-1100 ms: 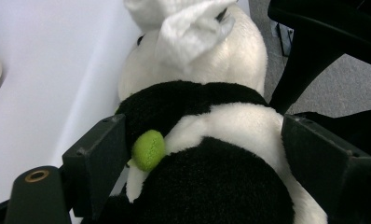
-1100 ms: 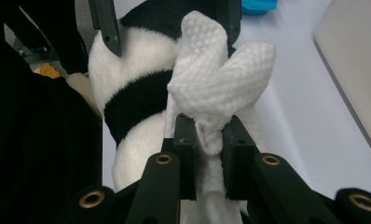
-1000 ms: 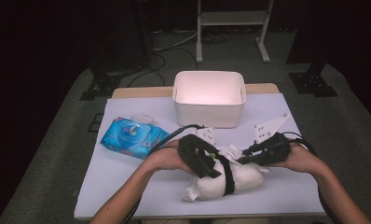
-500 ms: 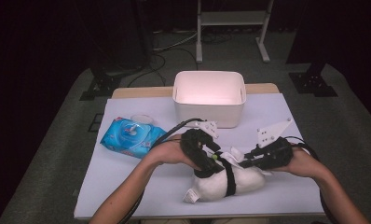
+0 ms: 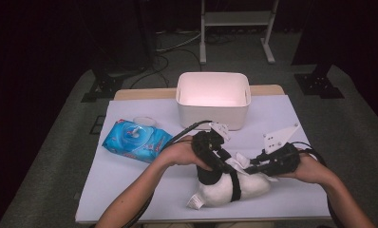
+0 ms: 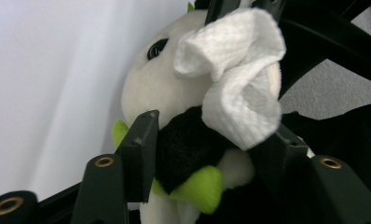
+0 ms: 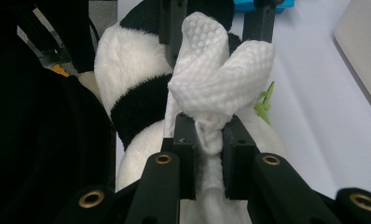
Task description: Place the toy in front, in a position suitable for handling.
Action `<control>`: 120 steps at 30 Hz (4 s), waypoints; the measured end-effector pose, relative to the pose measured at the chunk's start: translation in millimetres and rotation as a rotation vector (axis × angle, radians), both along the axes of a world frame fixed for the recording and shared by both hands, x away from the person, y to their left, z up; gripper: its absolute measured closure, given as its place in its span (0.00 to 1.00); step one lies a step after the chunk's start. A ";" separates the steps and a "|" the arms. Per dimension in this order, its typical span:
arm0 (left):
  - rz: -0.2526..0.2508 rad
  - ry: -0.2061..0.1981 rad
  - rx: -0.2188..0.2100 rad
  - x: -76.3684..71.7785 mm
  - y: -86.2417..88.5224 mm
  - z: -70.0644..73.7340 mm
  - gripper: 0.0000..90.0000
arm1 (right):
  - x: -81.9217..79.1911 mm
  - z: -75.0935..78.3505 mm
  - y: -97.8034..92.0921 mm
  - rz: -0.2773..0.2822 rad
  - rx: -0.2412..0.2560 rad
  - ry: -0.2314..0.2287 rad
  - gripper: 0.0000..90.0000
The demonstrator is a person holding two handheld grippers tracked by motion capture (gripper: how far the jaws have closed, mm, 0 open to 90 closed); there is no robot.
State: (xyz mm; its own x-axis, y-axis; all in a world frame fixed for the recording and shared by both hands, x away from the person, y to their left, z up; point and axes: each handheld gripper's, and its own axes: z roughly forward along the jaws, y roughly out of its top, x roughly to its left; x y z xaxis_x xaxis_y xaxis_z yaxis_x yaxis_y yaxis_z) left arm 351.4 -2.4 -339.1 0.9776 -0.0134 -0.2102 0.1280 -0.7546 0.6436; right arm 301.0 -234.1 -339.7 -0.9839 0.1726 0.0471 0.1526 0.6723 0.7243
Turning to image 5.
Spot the person's right hand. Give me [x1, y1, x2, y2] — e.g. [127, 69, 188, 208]
[286, 150, 333, 188]

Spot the white wet wipe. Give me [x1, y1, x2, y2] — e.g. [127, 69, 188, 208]
[224, 152, 278, 183]

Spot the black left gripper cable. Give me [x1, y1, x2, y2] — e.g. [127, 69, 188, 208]
[123, 119, 215, 228]

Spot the white plastic storage box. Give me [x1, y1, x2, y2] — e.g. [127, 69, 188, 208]
[175, 71, 252, 131]

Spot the white floor cable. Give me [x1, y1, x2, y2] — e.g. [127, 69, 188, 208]
[155, 29, 202, 53]

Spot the black floor cable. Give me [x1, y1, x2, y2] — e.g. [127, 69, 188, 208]
[129, 52, 171, 89]

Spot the person's left hand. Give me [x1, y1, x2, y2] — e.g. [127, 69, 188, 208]
[160, 135, 214, 171]

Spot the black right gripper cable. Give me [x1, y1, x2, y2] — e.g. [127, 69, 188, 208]
[291, 141, 328, 168]

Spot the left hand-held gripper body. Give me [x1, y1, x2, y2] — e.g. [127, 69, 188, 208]
[191, 122, 232, 166]

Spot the black floor bracket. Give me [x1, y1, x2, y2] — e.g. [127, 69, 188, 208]
[89, 115, 106, 136]

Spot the white metal stand frame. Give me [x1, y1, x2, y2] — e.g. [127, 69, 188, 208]
[198, 0, 280, 66]

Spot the blue wet wipes packet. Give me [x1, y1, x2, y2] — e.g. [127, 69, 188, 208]
[101, 116, 174, 164]

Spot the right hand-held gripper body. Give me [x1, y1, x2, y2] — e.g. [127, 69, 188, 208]
[262, 123, 302, 178]

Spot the panda plush toy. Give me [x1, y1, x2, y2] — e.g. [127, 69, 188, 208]
[186, 148, 272, 211]

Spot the white table sheet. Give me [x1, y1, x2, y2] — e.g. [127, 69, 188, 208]
[75, 94, 332, 224]

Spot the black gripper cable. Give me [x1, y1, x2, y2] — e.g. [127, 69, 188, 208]
[291, 141, 328, 168]
[123, 119, 215, 228]

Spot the black stand base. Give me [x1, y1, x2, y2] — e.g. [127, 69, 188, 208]
[81, 67, 125, 104]
[293, 62, 346, 100]

